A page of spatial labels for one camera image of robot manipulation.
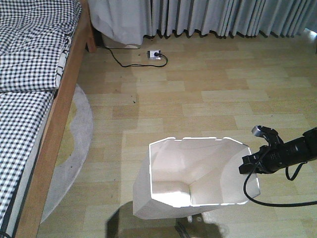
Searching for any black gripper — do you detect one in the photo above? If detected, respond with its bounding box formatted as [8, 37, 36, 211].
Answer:
[239, 144, 287, 175]

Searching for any white plastic trash bin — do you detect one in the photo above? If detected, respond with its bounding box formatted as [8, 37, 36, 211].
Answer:
[133, 137, 260, 220]

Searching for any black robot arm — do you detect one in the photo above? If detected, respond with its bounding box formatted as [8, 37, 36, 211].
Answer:
[239, 125, 317, 175]

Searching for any white floor power strip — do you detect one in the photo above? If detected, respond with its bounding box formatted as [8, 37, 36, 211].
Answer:
[147, 50, 161, 60]

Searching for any grey round rug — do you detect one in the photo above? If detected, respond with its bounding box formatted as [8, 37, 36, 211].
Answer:
[41, 85, 93, 222]

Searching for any grey pleated curtain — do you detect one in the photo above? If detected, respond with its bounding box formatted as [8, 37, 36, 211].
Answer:
[88, 0, 317, 45]

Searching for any black white checkered bedding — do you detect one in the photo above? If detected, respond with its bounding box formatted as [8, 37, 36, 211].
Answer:
[0, 0, 82, 238]

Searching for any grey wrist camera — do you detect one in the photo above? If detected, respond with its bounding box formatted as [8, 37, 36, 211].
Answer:
[251, 125, 280, 144]

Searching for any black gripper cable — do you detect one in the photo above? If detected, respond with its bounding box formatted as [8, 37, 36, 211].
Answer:
[243, 158, 317, 207]

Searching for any black floor power cord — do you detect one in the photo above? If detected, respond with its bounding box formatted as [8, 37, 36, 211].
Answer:
[95, 44, 168, 68]

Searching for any wooden bed frame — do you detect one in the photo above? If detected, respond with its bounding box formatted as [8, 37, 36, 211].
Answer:
[13, 0, 96, 238]

